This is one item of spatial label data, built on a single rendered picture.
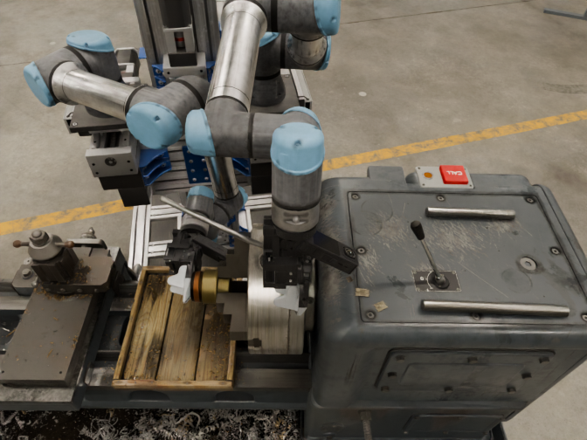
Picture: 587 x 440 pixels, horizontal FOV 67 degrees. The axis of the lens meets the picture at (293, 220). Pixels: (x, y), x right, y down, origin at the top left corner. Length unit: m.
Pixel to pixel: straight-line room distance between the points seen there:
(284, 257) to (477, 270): 0.45
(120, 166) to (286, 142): 0.95
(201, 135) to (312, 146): 0.20
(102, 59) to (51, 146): 2.09
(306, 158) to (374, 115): 2.92
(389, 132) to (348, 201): 2.34
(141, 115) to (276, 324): 0.55
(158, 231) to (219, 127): 1.73
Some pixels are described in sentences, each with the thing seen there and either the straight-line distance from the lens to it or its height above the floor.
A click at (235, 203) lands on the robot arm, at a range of 1.39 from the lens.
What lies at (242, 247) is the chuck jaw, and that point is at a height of 1.18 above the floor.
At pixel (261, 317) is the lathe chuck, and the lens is 0.97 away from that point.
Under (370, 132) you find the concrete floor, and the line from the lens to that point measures 3.35.
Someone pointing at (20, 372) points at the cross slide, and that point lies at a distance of 1.29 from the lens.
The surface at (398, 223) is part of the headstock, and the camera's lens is 1.04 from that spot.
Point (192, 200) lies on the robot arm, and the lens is 1.26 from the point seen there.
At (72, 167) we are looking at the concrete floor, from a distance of 3.27.
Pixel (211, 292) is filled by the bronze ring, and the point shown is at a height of 1.11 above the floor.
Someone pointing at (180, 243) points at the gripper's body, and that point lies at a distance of 1.17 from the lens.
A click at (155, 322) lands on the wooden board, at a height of 0.89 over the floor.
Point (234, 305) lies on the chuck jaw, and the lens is 1.06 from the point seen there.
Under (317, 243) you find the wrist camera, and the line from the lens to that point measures 0.72.
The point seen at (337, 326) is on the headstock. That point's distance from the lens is 0.88.
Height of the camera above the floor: 2.02
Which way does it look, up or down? 49 degrees down
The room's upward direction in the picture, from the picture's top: 3 degrees clockwise
